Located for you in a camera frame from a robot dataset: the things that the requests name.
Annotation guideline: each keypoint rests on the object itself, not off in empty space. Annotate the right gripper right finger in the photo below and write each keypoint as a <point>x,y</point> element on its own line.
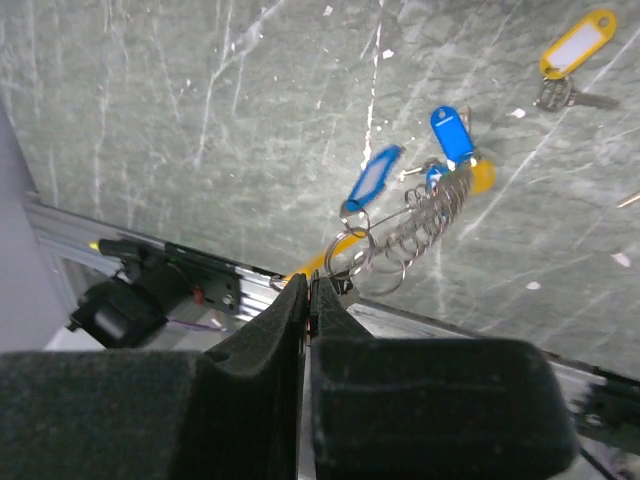
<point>424,408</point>

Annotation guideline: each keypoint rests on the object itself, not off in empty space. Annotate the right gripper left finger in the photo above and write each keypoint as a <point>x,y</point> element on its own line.
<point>231,412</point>

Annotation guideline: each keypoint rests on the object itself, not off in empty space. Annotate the yellow keyring with keys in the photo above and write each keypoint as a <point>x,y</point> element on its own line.
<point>391,245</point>

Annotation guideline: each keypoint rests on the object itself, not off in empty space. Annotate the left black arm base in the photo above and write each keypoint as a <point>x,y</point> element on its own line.
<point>128,308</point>

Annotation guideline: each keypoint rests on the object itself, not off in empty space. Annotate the blue key tag upper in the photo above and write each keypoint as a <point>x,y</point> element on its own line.
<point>452,135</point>

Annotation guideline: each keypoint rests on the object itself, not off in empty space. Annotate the yellow key tag key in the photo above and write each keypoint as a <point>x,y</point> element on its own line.
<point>570,51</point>

